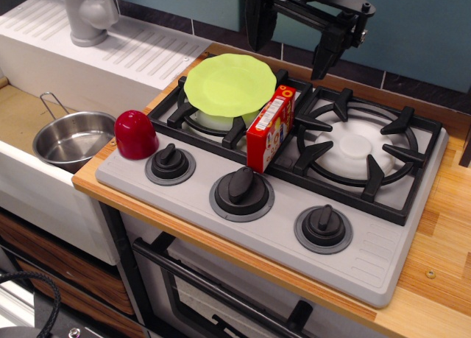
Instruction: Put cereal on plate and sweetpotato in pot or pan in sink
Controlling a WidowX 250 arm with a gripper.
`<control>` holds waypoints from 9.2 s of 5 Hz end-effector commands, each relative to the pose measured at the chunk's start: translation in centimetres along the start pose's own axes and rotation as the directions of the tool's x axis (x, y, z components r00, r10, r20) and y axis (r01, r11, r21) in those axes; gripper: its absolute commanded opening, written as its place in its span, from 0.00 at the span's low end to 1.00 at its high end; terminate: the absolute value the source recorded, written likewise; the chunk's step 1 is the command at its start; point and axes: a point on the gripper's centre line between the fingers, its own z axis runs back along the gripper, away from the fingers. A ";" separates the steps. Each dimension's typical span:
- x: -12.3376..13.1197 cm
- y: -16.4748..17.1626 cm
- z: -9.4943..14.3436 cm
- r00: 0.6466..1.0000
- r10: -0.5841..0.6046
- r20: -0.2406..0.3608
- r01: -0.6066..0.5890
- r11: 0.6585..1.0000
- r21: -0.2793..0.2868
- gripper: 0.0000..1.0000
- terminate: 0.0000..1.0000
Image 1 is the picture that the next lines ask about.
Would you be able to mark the black right burner grate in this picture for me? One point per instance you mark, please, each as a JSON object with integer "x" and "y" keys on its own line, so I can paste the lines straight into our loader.
{"x": 376, "y": 159}

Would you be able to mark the black stove knob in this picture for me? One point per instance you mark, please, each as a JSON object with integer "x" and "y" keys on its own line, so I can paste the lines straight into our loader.
{"x": 323, "y": 230}
{"x": 242, "y": 196}
{"x": 170, "y": 166}

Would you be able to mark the white toy sink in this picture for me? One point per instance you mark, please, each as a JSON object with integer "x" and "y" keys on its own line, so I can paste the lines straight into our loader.
{"x": 42, "y": 74}

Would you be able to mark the grey toy faucet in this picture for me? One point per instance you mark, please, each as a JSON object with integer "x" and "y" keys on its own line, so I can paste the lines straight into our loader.
{"x": 89, "y": 20}

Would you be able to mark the black middle stove knob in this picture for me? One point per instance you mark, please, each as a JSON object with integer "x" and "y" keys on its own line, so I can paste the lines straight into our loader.
{"x": 242, "y": 196}

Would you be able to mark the toy oven door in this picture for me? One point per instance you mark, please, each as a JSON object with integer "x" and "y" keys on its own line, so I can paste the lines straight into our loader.
{"x": 207, "y": 296}

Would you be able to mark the black burner grate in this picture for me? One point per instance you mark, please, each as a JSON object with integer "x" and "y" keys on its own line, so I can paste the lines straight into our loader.
{"x": 215, "y": 142}
{"x": 376, "y": 159}

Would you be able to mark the grey toy stove top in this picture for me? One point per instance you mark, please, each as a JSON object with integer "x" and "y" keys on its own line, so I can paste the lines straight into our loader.
{"x": 368, "y": 269}

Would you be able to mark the black right stove knob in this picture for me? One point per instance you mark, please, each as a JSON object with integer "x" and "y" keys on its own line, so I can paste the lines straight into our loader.
{"x": 323, "y": 230}

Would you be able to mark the black left stove knob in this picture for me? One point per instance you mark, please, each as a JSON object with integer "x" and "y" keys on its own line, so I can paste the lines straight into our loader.
{"x": 170, "y": 166}

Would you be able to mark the red cereal box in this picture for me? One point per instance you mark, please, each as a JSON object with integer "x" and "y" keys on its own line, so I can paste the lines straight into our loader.
{"x": 270, "y": 128}

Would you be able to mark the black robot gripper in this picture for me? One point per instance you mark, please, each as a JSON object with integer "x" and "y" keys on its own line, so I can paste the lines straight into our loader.
{"x": 341, "y": 22}

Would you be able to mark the lime green plastic plate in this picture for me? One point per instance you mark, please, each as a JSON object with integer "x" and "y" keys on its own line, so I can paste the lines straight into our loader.
{"x": 230, "y": 85}

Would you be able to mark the black left burner grate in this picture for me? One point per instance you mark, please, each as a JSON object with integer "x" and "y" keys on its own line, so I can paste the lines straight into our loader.
{"x": 215, "y": 142}

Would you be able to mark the black oven door handle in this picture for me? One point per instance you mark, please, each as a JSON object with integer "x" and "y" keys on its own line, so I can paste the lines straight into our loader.
{"x": 291, "y": 328}

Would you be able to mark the wooden drawer fronts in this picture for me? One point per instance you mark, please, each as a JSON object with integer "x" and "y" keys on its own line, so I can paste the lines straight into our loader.
{"x": 88, "y": 286}

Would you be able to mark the stainless steel pot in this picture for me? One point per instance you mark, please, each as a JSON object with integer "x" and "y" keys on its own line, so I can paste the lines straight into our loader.
{"x": 69, "y": 142}

